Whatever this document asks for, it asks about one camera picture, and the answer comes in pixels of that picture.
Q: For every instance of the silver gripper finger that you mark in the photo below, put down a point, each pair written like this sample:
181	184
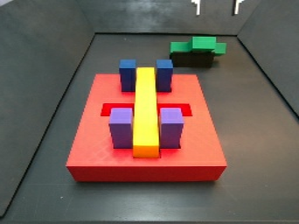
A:
198	5
238	2

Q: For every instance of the green stepped block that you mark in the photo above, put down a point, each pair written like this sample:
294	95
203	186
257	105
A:
199	44

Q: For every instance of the black angle fixture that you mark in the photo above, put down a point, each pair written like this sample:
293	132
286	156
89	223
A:
193	59

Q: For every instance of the red base board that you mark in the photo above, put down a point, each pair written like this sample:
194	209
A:
95	161

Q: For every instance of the yellow long bar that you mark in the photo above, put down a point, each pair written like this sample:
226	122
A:
146	128

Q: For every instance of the blue right post block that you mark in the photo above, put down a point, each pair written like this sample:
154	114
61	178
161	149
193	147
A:
165	72

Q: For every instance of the blue post block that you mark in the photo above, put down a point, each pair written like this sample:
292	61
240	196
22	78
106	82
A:
127	71
165	72

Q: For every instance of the blue left post block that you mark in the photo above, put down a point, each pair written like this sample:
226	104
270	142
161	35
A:
127	71

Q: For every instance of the purple right post block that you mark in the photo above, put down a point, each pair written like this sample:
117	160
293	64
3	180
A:
171	127

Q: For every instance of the purple post block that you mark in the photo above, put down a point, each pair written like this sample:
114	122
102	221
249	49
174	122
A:
121	127
171	127

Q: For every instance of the purple left post block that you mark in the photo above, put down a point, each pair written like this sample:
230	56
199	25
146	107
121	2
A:
121	127

